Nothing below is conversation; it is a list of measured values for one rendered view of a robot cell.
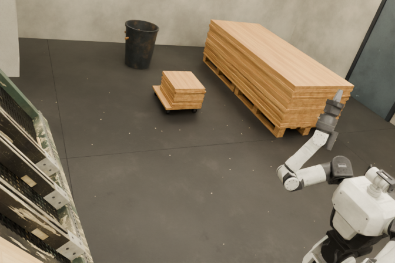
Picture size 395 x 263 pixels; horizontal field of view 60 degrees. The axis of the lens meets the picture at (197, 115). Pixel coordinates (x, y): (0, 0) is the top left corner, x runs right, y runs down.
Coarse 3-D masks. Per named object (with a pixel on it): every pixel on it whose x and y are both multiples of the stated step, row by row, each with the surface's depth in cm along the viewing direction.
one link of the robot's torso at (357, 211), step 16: (336, 192) 169; (352, 192) 160; (368, 192) 158; (336, 208) 167; (352, 208) 159; (368, 208) 153; (384, 208) 151; (336, 224) 169; (352, 224) 159; (368, 224) 152; (384, 224) 150; (352, 240) 162; (368, 240) 158
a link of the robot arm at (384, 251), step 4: (388, 244) 142; (392, 244) 141; (384, 248) 141; (388, 248) 140; (380, 252) 140; (384, 252) 139; (376, 256) 141; (380, 256) 138; (364, 260) 134; (368, 260) 134; (372, 260) 137; (376, 260) 137
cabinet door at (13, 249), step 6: (0, 240) 106; (0, 246) 104; (6, 246) 107; (12, 246) 110; (0, 252) 102; (6, 252) 105; (12, 252) 108; (18, 252) 111; (24, 252) 115; (0, 258) 100; (6, 258) 104; (12, 258) 106; (18, 258) 109; (24, 258) 112; (30, 258) 116
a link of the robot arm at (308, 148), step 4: (304, 144) 173; (308, 144) 174; (312, 144) 174; (300, 148) 172; (304, 148) 169; (308, 148) 174; (312, 148) 173; (316, 148) 173; (304, 152) 169; (308, 152) 168; (312, 152) 172; (308, 156) 169
